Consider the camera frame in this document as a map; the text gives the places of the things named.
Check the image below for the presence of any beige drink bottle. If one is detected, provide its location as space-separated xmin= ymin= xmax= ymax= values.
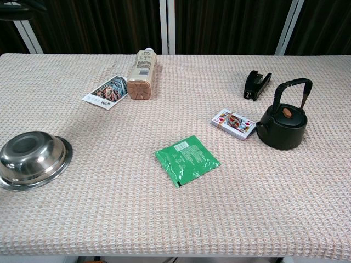
xmin=126 ymin=48 xmax=158 ymax=100

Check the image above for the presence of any pink waffle tablecloth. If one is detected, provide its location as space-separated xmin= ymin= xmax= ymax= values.
xmin=0 ymin=52 xmax=351 ymax=259

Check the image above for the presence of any slanted white frame post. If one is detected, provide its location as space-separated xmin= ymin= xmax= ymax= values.
xmin=275 ymin=0 xmax=305 ymax=56
xmin=12 ymin=19 xmax=43 ymax=54

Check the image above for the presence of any photo postcard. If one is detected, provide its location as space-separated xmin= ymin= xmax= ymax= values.
xmin=82 ymin=75 xmax=129 ymax=111

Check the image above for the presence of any black stapler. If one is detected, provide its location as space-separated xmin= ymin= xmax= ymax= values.
xmin=242 ymin=70 xmax=273 ymax=102

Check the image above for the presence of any black pleated curtain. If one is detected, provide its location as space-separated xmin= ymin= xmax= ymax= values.
xmin=285 ymin=0 xmax=351 ymax=56
xmin=174 ymin=0 xmax=288 ymax=55
xmin=26 ymin=0 xmax=163 ymax=55
xmin=0 ymin=16 xmax=29 ymax=55

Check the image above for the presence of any black kettle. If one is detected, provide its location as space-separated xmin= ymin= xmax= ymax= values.
xmin=256 ymin=78 xmax=314 ymax=151

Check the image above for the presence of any playing card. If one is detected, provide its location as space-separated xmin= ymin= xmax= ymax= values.
xmin=210 ymin=108 xmax=257 ymax=141

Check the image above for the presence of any vertical white frame post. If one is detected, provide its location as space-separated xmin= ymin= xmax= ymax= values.
xmin=160 ymin=0 xmax=176 ymax=55

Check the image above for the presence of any black office chair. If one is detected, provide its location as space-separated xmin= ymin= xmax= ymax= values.
xmin=0 ymin=0 xmax=48 ymax=21

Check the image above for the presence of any green foil packet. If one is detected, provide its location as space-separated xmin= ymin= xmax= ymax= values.
xmin=154 ymin=134 xmax=222 ymax=189

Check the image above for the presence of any stainless steel bowl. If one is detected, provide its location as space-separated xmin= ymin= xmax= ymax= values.
xmin=0 ymin=130 xmax=74 ymax=191

